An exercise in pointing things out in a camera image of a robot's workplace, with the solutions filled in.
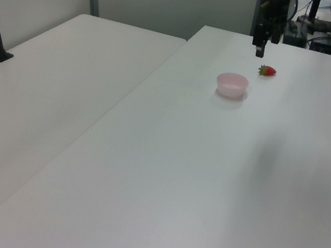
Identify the black electronics box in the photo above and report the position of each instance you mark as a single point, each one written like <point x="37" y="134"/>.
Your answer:
<point x="327" y="45"/>

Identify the red strawberry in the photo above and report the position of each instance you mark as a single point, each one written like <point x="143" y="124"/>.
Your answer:
<point x="268" y="71"/>

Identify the pink plastic bowl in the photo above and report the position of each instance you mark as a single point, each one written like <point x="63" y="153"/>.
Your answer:
<point x="231" y="84"/>

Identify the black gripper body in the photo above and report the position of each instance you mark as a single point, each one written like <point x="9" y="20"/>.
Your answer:
<point x="273" y="6"/>

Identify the black monitor stand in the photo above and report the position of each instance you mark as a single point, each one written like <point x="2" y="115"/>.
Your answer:
<point x="313" y="12"/>

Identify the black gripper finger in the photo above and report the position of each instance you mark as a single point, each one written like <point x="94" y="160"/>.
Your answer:
<point x="276" y="33"/>
<point x="260" y="38"/>

